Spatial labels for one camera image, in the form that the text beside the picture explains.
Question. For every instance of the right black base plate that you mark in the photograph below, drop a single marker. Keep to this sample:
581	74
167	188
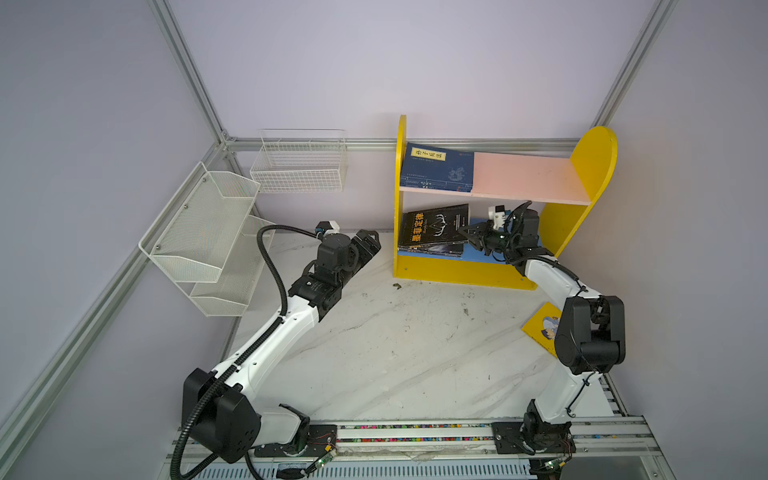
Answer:
539	439

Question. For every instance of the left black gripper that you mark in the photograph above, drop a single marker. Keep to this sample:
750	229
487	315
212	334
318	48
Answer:
371	245

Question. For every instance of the black antler cover book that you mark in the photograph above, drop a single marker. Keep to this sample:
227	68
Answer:
436	226

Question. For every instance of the white wire basket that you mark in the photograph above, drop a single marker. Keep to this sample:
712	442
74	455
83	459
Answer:
301	161

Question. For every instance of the aluminium front rail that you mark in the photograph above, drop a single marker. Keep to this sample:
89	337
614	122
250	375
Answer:
424	440

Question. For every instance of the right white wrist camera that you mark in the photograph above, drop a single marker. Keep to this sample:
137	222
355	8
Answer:
499	217

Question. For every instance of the black wolf cover book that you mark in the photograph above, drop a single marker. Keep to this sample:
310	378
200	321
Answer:
451	250

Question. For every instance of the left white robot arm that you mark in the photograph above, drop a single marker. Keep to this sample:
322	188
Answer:
220	418

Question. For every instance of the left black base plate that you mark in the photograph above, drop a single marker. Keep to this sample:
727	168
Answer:
312	440

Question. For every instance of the yellow cartoon cover book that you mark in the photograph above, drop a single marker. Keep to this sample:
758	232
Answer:
542	327

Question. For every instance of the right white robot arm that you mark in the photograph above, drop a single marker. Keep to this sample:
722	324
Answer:
590	337

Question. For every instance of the navy book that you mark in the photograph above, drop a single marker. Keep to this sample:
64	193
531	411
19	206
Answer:
437	165
439	185

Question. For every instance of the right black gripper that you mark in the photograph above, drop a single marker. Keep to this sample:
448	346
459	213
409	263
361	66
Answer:
482	231

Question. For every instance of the white mesh two-tier rack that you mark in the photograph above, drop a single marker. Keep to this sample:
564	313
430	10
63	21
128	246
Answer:
205	241

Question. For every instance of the yellow pink blue bookshelf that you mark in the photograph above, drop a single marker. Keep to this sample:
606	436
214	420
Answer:
567	188

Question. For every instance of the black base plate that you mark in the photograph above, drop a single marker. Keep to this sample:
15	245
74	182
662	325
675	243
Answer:
539	439
312	440

